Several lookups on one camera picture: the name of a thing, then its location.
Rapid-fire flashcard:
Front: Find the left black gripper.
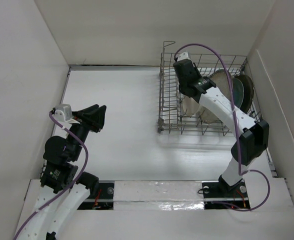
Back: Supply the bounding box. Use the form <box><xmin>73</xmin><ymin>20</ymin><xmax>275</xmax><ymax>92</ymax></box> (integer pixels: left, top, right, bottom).
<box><xmin>67</xmin><ymin>103</ymin><xmax>106</xmax><ymax>160</ymax></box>

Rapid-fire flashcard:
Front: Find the cream divided plate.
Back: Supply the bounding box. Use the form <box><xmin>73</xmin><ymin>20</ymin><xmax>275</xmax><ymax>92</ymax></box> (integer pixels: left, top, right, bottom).
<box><xmin>182</xmin><ymin>96</ymin><xmax>201</xmax><ymax>117</ymax></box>

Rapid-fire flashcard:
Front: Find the speckled white dark-rimmed plate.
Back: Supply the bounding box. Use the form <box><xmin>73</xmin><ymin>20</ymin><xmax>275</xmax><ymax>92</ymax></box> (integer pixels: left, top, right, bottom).
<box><xmin>198</xmin><ymin>69</ymin><xmax>231</xmax><ymax>124</ymax></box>

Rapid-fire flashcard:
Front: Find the blue-grey round plate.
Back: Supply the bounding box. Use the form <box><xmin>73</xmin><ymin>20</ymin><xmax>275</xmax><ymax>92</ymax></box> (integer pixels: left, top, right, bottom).
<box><xmin>232</xmin><ymin>78</ymin><xmax>245</xmax><ymax>109</ymax></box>

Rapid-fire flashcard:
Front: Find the brown glazed round plate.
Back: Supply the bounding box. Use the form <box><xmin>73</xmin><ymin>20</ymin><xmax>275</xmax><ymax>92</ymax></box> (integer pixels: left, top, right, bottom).
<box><xmin>236</xmin><ymin>74</ymin><xmax>255</xmax><ymax>114</ymax></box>

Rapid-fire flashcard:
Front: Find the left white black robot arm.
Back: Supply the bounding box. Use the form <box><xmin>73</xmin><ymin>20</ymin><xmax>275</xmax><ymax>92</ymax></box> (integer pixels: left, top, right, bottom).
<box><xmin>13</xmin><ymin>104</ymin><xmax>107</xmax><ymax>240</ymax></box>

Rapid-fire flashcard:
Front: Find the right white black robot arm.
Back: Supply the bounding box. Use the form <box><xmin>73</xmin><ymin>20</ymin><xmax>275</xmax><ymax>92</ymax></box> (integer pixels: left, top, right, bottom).
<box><xmin>173</xmin><ymin>57</ymin><xmax>270</xmax><ymax>197</ymax></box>

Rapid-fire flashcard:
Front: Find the grey wire dish rack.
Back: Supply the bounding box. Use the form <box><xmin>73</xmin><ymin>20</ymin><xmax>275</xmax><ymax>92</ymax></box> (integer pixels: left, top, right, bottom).
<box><xmin>156</xmin><ymin>40</ymin><xmax>263</xmax><ymax>138</ymax></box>

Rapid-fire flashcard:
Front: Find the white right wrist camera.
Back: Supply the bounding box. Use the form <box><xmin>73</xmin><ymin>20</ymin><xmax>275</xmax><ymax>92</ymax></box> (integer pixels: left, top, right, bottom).
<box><xmin>174</xmin><ymin>51</ymin><xmax>190</xmax><ymax>62</ymax></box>

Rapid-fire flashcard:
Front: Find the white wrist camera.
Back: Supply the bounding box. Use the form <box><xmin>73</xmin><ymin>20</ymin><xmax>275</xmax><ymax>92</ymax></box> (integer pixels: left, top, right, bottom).
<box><xmin>174</xmin><ymin>51</ymin><xmax>190</xmax><ymax>62</ymax></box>
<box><xmin>52</xmin><ymin>104</ymin><xmax>73</xmax><ymax>122</ymax></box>

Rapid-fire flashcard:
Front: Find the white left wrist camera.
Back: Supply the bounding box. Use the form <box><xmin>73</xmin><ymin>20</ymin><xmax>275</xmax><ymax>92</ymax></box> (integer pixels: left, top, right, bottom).
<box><xmin>52</xmin><ymin>104</ymin><xmax>73</xmax><ymax>122</ymax></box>

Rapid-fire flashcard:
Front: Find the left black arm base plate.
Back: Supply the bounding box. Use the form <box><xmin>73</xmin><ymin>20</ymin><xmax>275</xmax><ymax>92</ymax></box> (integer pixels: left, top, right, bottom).
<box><xmin>78</xmin><ymin>181</ymin><xmax>115</xmax><ymax>210</ymax></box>

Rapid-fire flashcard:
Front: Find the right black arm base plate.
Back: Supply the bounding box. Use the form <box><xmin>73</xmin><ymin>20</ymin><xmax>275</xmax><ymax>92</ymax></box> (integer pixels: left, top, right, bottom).
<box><xmin>197</xmin><ymin>181</ymin><xmax>251</xmax><ymax>210</ymax></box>

